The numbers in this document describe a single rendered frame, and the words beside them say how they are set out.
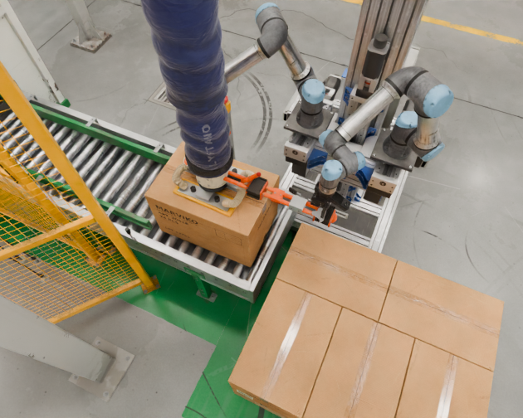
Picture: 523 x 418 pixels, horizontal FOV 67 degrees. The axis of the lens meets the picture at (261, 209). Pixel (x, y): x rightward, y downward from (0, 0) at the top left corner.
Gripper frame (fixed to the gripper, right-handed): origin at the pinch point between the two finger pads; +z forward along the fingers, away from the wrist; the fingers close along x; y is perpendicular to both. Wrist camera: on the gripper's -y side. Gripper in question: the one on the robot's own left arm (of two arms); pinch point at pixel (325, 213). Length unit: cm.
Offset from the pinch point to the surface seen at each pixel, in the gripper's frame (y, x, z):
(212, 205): 54, 13, 11
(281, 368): -8, 62, 54
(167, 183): 83, 11, 14
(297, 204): 13.4, 1.7, -1.3
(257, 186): 34.7, 0.5, -1.4
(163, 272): 96, 30, 109
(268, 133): 84, -122, 108
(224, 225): 43.9, 19.7, 13.4
